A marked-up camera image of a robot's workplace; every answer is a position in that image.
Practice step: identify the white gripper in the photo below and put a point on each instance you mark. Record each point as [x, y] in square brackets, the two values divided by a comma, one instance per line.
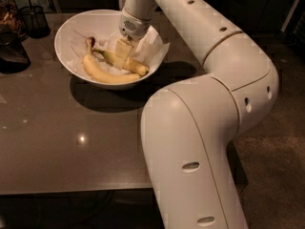
[132, 28]

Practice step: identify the yellow banana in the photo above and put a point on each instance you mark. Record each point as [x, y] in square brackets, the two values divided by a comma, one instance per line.
[128, 64]
[92, 69]

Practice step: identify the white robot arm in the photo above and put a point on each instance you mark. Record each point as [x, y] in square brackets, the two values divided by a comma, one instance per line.
[186, 126]

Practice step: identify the white bowl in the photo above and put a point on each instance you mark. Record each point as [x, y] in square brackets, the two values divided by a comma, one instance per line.
[101, 23]

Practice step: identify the white paper liner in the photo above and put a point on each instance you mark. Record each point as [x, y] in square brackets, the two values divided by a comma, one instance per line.
[150, 51]

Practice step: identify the black mesh pen cup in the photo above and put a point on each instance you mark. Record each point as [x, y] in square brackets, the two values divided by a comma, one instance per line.
[35, 20]

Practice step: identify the clear snack bag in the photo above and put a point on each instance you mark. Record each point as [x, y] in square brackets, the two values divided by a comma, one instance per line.
[10, 17]

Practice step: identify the black wire basket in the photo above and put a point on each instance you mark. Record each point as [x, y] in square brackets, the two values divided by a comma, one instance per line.
[13, 57]

